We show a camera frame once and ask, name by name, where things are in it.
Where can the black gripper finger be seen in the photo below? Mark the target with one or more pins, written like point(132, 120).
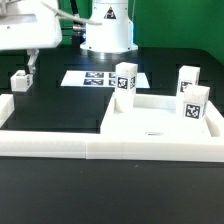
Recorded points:
point(33, 55)

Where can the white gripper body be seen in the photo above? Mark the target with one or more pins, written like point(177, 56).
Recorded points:
point(29, 24)

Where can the white square tabletop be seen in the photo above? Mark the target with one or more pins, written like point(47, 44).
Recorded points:
point(156, 115)

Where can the white sheet with AprilTags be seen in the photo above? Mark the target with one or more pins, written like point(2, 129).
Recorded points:
point(75, 78)

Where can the white U-shaped obstacle wall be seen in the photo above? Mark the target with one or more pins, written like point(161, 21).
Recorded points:
point(119, 147)

